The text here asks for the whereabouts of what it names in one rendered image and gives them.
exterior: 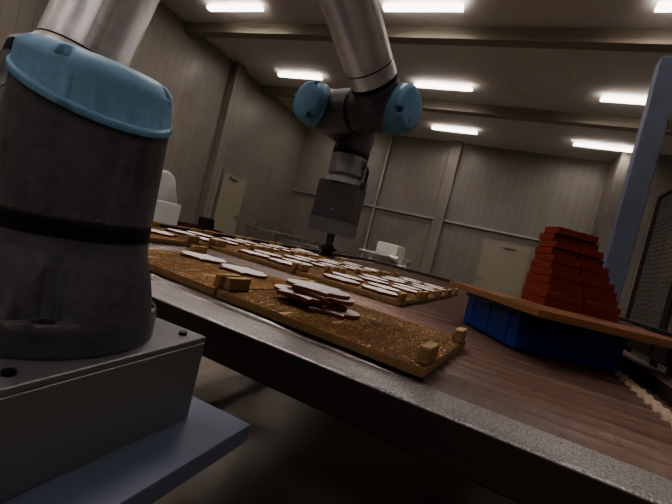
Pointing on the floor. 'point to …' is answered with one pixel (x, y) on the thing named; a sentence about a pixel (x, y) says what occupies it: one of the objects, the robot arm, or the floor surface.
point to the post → (639, 175)
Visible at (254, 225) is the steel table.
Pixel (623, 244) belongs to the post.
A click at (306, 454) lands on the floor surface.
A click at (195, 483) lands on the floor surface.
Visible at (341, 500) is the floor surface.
